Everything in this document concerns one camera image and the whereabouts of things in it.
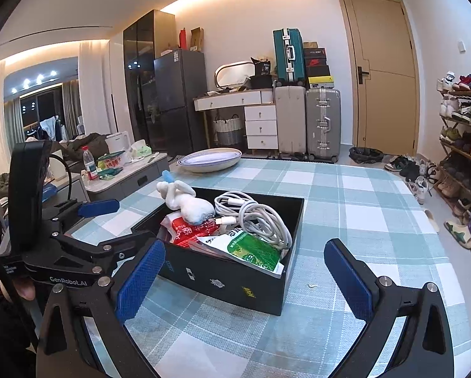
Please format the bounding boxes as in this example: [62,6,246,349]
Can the stacked shoe boxes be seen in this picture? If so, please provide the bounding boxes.
[303,42,335,89]

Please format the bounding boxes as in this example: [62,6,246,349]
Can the white oval bowl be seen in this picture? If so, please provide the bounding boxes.
[177,148,242,173]

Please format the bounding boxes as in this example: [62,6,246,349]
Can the white charging cable bundle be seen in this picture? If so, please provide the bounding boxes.
[213,190,294,249]

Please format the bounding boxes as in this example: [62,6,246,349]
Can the teal suitcase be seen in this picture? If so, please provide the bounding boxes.
[273,28,306,87]

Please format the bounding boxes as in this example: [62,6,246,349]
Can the woven laundry basket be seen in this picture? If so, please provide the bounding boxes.
[214,114,243,147]

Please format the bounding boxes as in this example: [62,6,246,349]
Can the black tall cabinet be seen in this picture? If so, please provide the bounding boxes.
[123,9,177,151]

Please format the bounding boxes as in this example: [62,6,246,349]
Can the person's left hand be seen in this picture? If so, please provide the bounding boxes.
[13,277,35,301]

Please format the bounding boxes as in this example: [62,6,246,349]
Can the green tissue pack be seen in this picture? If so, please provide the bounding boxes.
[130,139,152,160]

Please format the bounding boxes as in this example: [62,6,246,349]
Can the black refrigerator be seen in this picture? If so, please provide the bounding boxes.
[154,49,207,157]

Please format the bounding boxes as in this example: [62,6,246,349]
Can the grey side cabinet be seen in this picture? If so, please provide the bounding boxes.
[85,153,169,201]

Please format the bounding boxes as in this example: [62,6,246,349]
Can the white electric kettle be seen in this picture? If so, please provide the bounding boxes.
[105,131,131,165]

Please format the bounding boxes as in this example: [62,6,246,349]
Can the silver suitcase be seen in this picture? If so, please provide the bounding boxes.
[305,88,341,163]

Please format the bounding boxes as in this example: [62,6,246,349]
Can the plastic water bottle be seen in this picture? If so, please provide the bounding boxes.
[82,146,99,181]

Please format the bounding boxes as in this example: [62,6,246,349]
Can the beige slipper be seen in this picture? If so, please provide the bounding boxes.
[424,209,440,233]

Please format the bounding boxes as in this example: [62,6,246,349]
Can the green snack packet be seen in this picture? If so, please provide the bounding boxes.
[198,228,284,278]

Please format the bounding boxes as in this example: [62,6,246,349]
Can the beige suitcase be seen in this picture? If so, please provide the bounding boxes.
[274,86,306,154]

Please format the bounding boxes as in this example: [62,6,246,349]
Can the wooden shoe rack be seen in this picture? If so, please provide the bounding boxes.
[434,72,471,222]

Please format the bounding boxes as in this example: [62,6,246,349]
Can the plaid teal tablecloth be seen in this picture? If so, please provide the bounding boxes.
[73,159,471,377]

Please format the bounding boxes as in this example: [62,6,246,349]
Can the tan wooden door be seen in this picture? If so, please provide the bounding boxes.
[340,0,420,155]

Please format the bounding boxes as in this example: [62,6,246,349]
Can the black tote bag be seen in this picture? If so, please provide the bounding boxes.
[251,57,271,77]

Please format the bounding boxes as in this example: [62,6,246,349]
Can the oval mirror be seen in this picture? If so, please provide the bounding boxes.
[214,60,255,90]

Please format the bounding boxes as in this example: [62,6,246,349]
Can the white dresser with drawers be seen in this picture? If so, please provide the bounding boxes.
[194,89,278,154]

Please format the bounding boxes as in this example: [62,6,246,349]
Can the white plush bunny toy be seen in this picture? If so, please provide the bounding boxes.
[156,170,215,225]

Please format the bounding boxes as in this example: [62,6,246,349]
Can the red white bag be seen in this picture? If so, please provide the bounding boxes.
[160,212,219,248]

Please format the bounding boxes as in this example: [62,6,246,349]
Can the black trash bag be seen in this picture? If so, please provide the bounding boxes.
[349,147,385,165]

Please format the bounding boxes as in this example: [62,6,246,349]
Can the camouflage slipper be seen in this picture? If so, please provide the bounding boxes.
[444,220,471,250]

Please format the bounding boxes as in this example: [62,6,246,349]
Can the left gripper camera mount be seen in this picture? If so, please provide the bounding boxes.
[8,140,53,254]

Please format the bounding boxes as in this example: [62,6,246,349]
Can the black storage box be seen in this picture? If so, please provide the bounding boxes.
[132,187,306,317]

